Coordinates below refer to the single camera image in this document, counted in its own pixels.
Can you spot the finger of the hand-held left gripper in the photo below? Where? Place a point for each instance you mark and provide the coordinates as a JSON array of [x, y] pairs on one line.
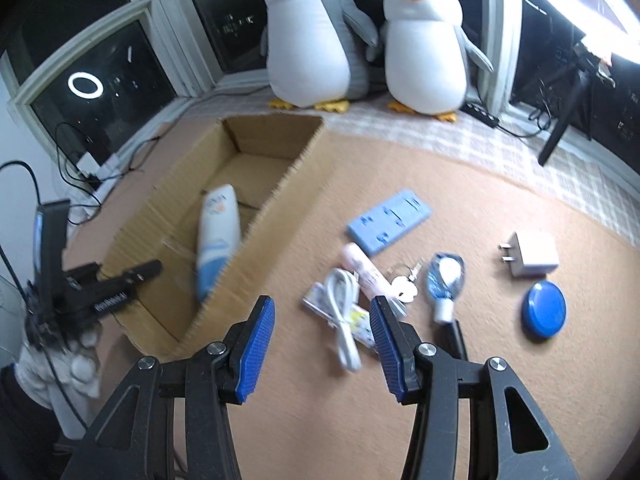
[[142, 271], [115, 302]]

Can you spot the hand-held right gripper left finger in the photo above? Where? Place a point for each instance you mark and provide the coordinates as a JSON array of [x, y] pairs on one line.
[[255, 350]]

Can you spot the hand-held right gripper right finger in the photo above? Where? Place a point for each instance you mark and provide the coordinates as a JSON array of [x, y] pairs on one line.
[[385, 350]]

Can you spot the silver key bunch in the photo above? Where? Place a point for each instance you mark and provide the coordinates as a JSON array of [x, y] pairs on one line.
[[402, 290]]

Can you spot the black pen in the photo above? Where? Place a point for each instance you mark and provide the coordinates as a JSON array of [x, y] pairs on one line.
[[454, 340]]

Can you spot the white blue sunscreen tube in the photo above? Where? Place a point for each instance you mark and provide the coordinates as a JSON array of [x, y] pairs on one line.
[[217, 240]]

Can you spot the pink tube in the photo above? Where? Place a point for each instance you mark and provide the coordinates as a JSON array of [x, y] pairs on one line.
[[360, 262]]

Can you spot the blue hand sanitizer bottle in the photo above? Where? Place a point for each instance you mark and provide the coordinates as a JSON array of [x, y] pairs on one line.
[[445, 275]]

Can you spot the light blue plastic block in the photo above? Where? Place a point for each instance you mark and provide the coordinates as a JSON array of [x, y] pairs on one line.
[[385, 222]]

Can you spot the cardboard box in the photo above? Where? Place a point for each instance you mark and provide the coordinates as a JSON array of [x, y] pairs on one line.
[[290, 200]]

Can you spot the blue round tin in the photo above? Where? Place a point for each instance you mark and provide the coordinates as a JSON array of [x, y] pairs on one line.
[[545, 312]]

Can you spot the white charger plug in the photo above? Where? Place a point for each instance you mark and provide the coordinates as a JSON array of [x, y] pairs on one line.
[[535, 255]]

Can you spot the person's left forearm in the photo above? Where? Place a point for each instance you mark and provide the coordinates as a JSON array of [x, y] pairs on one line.
[[40, 385]]

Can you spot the person's left hand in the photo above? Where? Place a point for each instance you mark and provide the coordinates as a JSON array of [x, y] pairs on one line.
[[82, 360]]

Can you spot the white power strip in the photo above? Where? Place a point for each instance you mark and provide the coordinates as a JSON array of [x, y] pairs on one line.
[[107, 172]]

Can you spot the white power adapter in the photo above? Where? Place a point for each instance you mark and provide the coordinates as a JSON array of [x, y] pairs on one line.
[[87, 161]]

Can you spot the black power adapter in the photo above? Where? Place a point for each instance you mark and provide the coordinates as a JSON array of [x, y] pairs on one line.
[[92, 145]]

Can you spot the plaid cloth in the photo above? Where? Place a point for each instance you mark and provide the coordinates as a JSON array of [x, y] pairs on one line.
[[450, 135]]

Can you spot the large penguin plush toy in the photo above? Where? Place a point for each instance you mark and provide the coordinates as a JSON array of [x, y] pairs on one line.
[[305, 35]]

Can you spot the black tripod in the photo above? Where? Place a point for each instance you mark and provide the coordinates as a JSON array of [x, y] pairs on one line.
[[565, 115]]

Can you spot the small penguin plush toy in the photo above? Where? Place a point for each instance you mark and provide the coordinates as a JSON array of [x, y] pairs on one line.
[[425, 50]]

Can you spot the white window frame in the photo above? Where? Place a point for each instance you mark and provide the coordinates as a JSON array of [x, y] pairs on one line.
[[175, 35]]

